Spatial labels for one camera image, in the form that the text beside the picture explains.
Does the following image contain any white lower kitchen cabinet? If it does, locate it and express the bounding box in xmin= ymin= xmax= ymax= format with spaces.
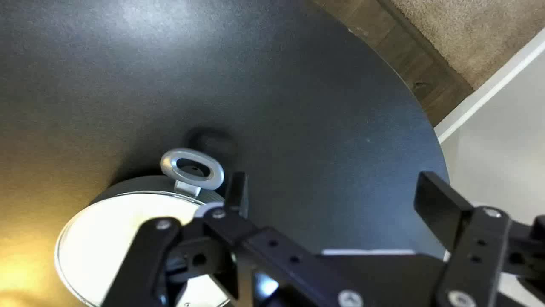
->
xmin=433 ymin=27 xmax=545 ymax=228

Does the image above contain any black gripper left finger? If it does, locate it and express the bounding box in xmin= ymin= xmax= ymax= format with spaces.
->
xmin=104 ymin=170 xmax=366 ymax=307

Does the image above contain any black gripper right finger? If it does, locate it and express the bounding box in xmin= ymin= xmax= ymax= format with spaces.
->
xmin=412 ymin=170 xmax=545 ymax=307

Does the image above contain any round glass pot lid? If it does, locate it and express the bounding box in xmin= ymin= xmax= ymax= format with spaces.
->
xmin=55 ymin=189 xmax=229 ymax=307

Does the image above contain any silver pot with handles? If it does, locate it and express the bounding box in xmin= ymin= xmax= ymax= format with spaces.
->
xmin=53 ymin=146 xmax=252 ymax=307

